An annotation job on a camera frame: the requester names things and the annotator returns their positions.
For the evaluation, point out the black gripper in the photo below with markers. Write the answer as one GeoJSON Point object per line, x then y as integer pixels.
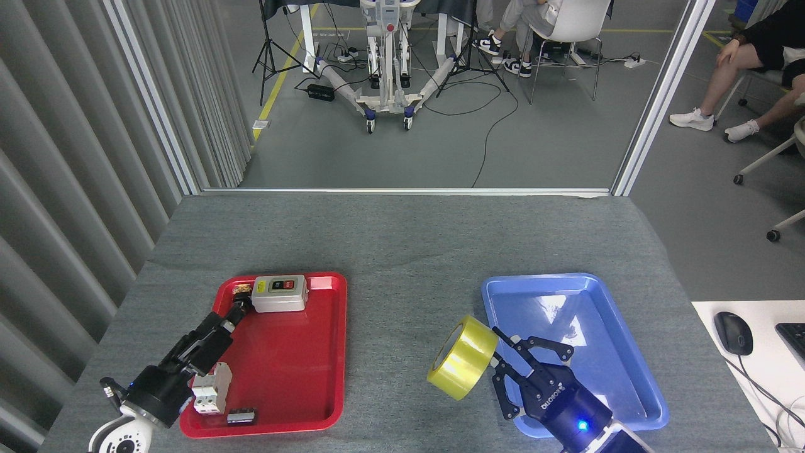
{"type": "Point", "coordinates": [157, 393]}
{"type": "Point", "coordinates": [566, 402]}

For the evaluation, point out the yellow tape roll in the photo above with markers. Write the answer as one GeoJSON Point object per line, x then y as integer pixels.
{"type": "Point", "coordinates": [462, 362]}

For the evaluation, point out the white circuit breaker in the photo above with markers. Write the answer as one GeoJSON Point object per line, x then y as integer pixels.
{"type": "Point", "coordinates": [217, 393]}

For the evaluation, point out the black yellow push button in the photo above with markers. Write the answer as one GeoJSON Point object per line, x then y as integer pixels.
{"type": "Point", "coordinates": [245, 297]}

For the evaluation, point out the small brown terminal part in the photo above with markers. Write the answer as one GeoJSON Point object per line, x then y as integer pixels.
{"type": "Point", "coordinates": [242, 289]}

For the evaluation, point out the small black silver block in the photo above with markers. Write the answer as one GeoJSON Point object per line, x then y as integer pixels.
{"type": "Point", "coordinates": [241, 417]}

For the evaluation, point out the red plastic tray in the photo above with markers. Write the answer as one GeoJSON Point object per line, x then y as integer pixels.
{"type": "Point", "coordinates": [283, 377]}

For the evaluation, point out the blue plastic tray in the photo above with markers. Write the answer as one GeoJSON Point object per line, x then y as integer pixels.
{"type": "Point", "coordinates": [597, 314]}

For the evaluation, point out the white desk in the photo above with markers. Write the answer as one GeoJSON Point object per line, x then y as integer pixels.
{"type": "Point", "coordinates": [710, 377]}

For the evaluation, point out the black computer mouse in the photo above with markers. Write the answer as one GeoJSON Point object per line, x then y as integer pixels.
{"type": "Point", "coordinates": [733, 333]}

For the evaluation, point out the black power adapter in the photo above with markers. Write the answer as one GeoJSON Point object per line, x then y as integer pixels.
{"type": "Point", "coordinates": [321, 92]}

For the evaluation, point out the black keyboard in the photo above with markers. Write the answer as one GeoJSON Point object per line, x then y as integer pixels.
{"type": "Point", "coordinates": [793, 336]}

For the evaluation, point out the white wheeled stand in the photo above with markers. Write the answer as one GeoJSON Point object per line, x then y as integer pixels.
{"type": "Point", "coordinates": [383, 100]}

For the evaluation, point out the white power strip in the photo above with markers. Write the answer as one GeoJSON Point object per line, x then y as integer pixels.
{"type": "Point", "coordinates": [635, 61]}
{"type": "Point", "coordinates": [346, 58]}

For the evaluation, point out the black tripod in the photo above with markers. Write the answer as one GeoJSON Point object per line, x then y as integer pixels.
{"type": "Point", "coordinates": [470, 50]}
{"type": "Point", "coordinates": [270, 31]}

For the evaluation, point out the grey white office chair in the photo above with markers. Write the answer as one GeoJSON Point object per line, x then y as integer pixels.
{"type": "Point", "coordinates": [764, 160]}

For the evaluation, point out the person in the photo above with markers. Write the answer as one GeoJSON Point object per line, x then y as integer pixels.
{"type": "Point", "coordinates": [525, 12]}
{"type": "Point", "coordinates": [773, 31]}

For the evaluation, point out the black-covered white-legged table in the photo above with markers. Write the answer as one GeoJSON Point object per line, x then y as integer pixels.
{"type": "Point", "coordinates": [352, 5]}

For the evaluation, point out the blue bin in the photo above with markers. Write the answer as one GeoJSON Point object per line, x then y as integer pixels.
{"type": "Point", "coordinates": [747, 6]}

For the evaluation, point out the grey two-button switch box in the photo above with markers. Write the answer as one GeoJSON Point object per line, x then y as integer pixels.
{"type": "Point", "coordinates": [280, 301]}

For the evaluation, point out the silver frame rail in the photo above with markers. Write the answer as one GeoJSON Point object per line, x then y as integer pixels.
{"type": "Point", "coordinates": [409, 190]}

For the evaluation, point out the silver frame post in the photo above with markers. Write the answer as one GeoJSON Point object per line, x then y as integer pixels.
{"type": "Point", "coordinates": [660, 94]}
{"type": "Point", "coordinates": [154, 94]}

